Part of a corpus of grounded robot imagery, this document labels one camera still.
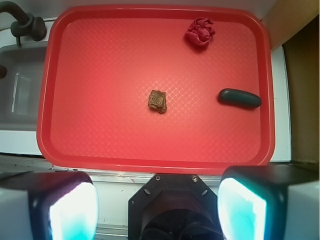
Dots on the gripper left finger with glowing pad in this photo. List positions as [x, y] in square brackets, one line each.
[48, 206]

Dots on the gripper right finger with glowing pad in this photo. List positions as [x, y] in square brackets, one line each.
[271, 202]

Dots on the dark green plastic pickle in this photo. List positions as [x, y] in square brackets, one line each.
[240, 98]

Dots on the white sink basin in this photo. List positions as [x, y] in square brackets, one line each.
[21, 87]

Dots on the brown rock-like chunk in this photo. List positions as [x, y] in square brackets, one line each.
[157, 101]

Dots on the red plastic tray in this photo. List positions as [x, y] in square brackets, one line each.
[103, 61]

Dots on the crumpled red paper ball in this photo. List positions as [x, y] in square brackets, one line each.
[200, 32]

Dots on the dark bronze faucet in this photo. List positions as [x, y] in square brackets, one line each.
[25, 24]

